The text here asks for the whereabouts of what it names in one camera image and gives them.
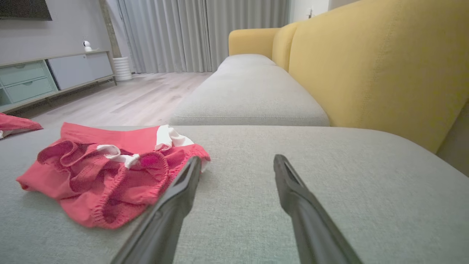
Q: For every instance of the white ribbed plant pot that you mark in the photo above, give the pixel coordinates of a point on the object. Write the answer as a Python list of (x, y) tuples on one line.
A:
[(122, 69)]

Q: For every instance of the red and white basketball jersey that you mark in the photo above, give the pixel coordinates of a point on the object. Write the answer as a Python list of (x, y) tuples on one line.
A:
[(14, 123)]

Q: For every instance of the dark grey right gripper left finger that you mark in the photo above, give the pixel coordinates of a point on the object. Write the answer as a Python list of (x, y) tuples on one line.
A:
[(165, 223)]

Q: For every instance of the yellow sofa armrest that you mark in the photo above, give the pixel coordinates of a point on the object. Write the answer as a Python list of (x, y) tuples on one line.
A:
[(251, 41)]

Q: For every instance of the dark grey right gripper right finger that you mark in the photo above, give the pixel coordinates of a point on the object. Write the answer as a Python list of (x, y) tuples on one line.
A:
[(311, 227)]

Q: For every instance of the narrow grey sofa seat cushion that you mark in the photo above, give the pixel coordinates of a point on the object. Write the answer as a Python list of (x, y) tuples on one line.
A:
[(249, 95)]

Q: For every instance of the grey pleated curtain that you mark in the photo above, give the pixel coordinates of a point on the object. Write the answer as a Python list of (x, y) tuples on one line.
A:
[(165, 33), (245, 18)]

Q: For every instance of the grey and green TV cabinet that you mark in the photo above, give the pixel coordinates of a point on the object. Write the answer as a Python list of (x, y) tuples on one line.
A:
[(73, 69)]

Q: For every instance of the red shorts with white lining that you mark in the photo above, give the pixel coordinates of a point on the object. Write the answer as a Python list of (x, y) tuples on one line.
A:
[(91, 183)]

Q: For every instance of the brown plant trunk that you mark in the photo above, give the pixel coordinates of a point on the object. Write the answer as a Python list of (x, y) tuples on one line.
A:
[(110, 29)]

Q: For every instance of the yellow sofa back cushion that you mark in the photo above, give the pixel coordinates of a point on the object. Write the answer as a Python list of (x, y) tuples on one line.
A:
[(384, 66), (283, 44)]

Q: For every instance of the small white security camera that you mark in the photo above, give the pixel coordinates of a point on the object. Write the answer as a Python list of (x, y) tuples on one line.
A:
[(87, 45)]

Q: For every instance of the black wall television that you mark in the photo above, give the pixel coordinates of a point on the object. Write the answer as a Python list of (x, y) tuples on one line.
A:
[(22, 9)]

